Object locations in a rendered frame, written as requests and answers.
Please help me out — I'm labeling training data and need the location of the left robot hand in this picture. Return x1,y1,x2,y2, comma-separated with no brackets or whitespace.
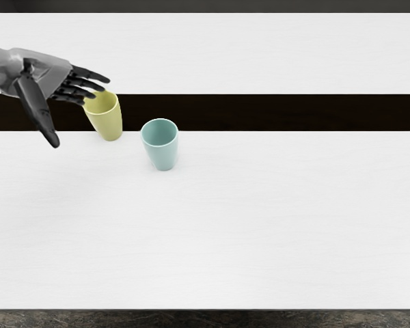
0,47,111,149

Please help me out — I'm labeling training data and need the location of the yellow cup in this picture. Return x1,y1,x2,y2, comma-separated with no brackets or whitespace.
83,90,124,142

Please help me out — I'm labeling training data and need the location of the light blue cup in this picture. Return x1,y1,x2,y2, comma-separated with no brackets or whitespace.
140,118,179,172

